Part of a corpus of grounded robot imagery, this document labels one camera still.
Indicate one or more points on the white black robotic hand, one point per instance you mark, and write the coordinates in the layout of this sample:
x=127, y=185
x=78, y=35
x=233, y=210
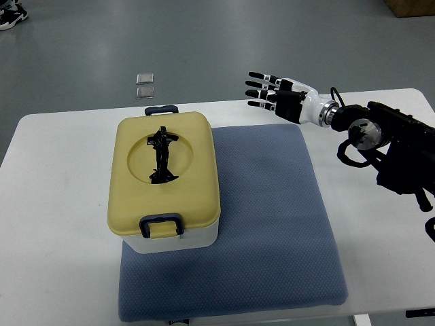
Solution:
x=289, y=99

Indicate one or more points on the yellow box lid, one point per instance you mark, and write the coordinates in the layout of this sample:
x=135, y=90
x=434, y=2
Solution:
x=164, y=174

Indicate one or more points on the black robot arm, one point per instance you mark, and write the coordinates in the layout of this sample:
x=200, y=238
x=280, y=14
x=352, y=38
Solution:
x=397, y=145

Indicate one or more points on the brown cardboard box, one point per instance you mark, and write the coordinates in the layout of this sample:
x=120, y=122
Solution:
x=411, y=8

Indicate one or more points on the white storage box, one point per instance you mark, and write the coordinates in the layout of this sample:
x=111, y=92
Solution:
x=190, y=239

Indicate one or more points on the lower metal floor plate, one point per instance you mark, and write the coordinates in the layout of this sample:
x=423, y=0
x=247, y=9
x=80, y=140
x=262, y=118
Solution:
x=145, y=92

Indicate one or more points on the metal floor plate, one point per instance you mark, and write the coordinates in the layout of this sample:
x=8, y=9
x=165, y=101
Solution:
x=145, y=92
x=145, y=78

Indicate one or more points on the upper metal floor plate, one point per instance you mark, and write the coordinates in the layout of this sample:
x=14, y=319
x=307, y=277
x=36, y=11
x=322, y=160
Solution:
x=145, y=78

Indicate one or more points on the blue padded mat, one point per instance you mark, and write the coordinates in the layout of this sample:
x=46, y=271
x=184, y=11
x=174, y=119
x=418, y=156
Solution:
x=275, y=248

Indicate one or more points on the white table leg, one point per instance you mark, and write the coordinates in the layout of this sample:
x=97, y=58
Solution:
x=362, y=320

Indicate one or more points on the black table control panel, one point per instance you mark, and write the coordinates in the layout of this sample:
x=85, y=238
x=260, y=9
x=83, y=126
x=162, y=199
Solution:
x=420, y=313

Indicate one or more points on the black white sneaker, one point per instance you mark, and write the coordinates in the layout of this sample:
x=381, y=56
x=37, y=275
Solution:
x=12, y=12

